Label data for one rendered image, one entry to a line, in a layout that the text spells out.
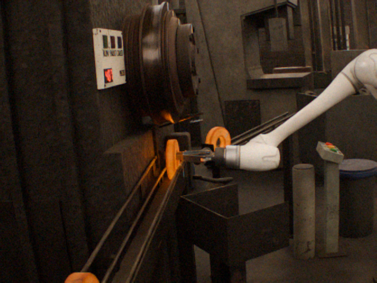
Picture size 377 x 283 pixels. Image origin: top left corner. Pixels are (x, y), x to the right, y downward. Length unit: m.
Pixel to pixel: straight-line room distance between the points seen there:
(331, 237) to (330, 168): 0.40
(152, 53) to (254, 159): 0.55
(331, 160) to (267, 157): 0.72
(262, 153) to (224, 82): 2.77
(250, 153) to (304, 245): 0.95
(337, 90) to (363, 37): 8.80
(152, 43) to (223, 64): 2.93
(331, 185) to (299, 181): 0.19
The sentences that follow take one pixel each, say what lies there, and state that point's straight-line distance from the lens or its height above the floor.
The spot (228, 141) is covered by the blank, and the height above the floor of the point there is 0.70.
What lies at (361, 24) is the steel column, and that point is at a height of 1.64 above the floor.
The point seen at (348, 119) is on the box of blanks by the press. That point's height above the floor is 0.55.
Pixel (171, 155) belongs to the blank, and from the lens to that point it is 1.79.
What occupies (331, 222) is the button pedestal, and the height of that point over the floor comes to 0.20.
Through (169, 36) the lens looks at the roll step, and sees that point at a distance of 1.68.
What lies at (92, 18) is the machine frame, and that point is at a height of 1.27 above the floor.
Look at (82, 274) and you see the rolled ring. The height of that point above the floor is 0.77.
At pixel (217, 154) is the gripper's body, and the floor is 0.75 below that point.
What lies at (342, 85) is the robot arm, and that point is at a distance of 1.83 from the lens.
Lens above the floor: 1.13
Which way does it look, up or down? 10 degrees down
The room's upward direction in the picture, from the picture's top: 5 degrees counter-clockwise
